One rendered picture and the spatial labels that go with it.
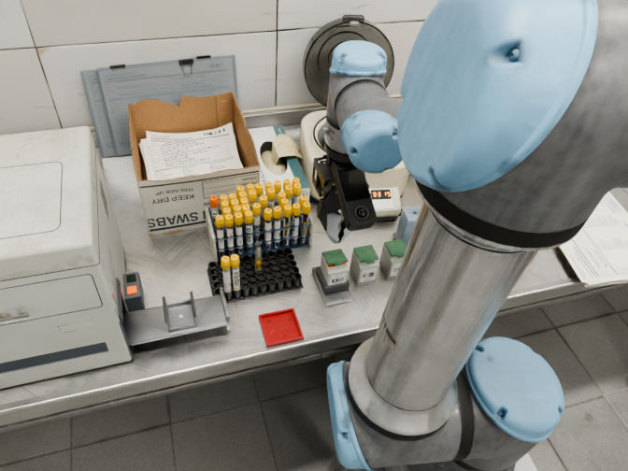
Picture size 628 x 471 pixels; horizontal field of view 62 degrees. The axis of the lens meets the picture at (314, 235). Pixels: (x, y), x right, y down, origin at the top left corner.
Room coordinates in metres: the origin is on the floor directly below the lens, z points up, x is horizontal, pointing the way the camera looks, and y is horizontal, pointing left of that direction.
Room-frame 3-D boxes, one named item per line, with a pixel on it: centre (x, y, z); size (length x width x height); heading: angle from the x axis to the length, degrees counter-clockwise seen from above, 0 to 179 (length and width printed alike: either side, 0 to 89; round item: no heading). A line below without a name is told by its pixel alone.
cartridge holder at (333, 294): (0.66, -0.04, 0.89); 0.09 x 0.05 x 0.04; 21
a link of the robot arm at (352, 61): (0.67, -0.04, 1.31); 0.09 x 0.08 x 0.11; 11
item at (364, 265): (0.69, -0.11, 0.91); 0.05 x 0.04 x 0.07; 21
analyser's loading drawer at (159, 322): (0.52, 0.24, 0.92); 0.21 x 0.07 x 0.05; 111
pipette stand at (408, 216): (0.79, -0.23, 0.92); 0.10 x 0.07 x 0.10; 103
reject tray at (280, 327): (0.55, 0.04, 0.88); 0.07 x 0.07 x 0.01; 21
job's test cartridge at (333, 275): (0.66, -0.04, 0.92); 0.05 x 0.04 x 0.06; 21
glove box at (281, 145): (0.97, 0.10, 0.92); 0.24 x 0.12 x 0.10; 21
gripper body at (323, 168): (0.69, -0.04, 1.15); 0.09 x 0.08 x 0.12; 22
